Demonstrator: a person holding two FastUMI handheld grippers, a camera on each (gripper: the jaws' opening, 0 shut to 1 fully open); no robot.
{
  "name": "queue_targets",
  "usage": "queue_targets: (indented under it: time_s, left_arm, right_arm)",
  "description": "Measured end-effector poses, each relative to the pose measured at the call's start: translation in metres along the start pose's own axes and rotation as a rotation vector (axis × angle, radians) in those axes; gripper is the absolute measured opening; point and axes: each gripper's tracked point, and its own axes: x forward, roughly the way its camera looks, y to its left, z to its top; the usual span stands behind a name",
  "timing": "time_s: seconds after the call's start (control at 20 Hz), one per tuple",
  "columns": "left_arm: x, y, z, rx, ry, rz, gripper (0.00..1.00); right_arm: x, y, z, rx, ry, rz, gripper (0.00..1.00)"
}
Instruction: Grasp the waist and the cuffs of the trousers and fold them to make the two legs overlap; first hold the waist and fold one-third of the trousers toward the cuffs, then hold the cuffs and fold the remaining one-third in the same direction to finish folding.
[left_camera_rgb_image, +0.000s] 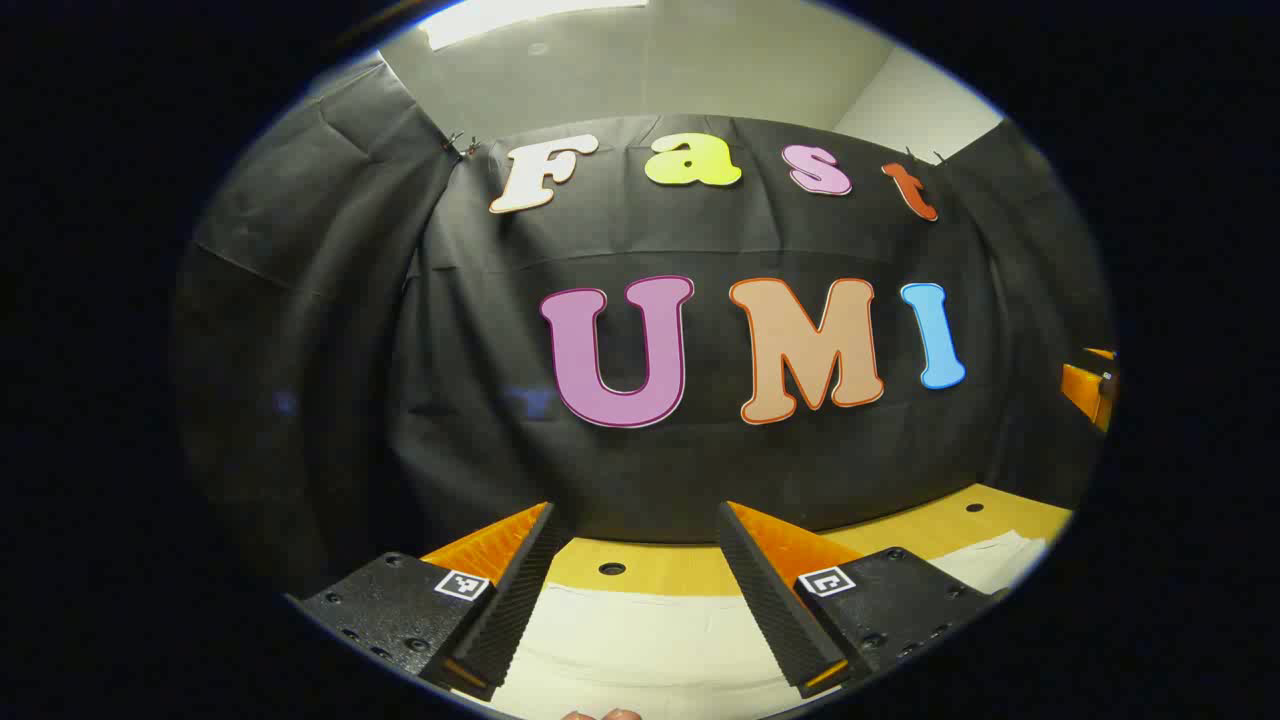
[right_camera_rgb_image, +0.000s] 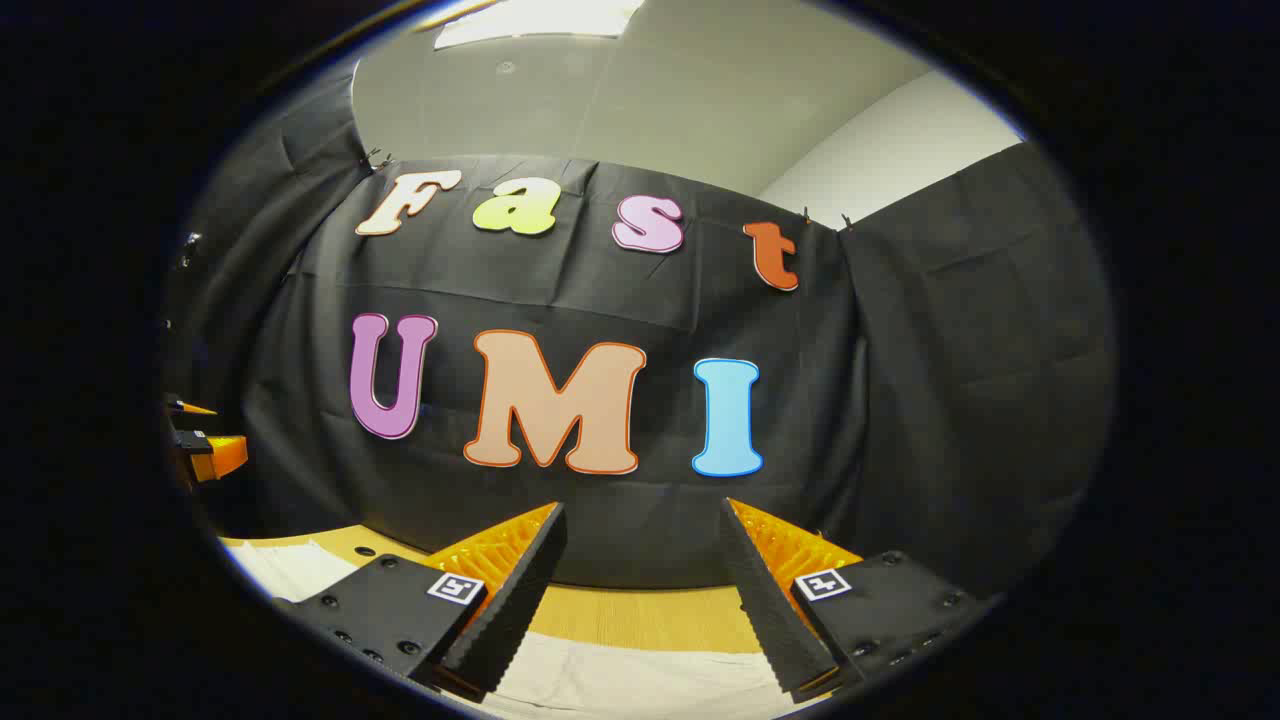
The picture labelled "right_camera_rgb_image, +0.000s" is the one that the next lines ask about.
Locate black backdrop cloth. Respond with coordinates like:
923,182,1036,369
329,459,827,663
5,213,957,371
160,75,1117,603

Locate ceiling light panel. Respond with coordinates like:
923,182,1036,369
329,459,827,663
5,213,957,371
432,0,647,52

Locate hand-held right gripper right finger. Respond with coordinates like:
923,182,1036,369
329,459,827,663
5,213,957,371
719,496,991,705

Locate white jeans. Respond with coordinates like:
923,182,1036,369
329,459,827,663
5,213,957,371
225,540,833,720

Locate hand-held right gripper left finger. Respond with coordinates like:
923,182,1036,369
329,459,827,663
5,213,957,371
272,500,569,702

